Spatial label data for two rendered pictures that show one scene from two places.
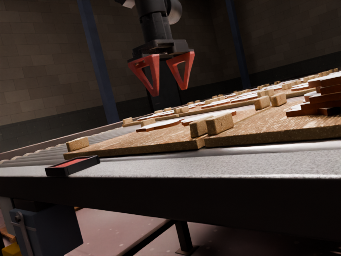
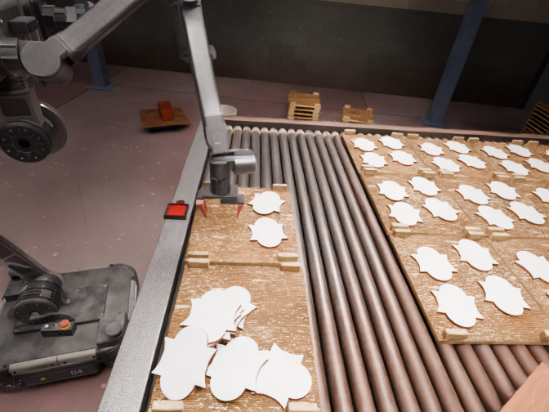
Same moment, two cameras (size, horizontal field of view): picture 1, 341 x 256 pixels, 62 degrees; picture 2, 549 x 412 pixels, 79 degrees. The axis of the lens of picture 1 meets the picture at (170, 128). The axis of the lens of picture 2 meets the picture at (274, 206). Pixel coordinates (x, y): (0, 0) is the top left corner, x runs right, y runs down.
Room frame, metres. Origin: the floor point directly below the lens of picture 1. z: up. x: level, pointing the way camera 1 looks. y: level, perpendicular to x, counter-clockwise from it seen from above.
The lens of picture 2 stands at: (0.10, -0.69, 1.68)
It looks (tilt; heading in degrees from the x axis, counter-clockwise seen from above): 36 degrees down; 43
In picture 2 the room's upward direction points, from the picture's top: 6 degrees clockwise
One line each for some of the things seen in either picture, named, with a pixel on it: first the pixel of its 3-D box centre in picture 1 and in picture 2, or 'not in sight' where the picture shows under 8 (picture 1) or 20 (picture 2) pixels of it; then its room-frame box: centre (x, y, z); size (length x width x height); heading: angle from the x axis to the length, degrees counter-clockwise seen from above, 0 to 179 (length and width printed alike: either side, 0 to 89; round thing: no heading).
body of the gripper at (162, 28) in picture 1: (157, 35); (220, 185); (0.58, -0.02, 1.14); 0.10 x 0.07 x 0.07; 139
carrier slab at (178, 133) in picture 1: (168, 132); (244, 221); (0.70, 0.01, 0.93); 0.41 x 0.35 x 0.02; 49
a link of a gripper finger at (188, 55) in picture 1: (175, 68); (233, 204); (0.61, -0.04, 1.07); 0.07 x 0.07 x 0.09; 49
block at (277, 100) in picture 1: (278, 99); (290, 266); (0.66, -0.26, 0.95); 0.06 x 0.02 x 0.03; 138
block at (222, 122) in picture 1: (219, 123); (198, 262); (0.46, -0.08, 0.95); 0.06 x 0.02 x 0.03; 138
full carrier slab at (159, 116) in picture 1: (167, 113); (383, 151); (1.60, 0.00, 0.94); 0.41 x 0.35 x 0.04; 48
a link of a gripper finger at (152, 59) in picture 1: (154, 71); (209, 204); (0.56, 0.01, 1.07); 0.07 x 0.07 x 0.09; 49
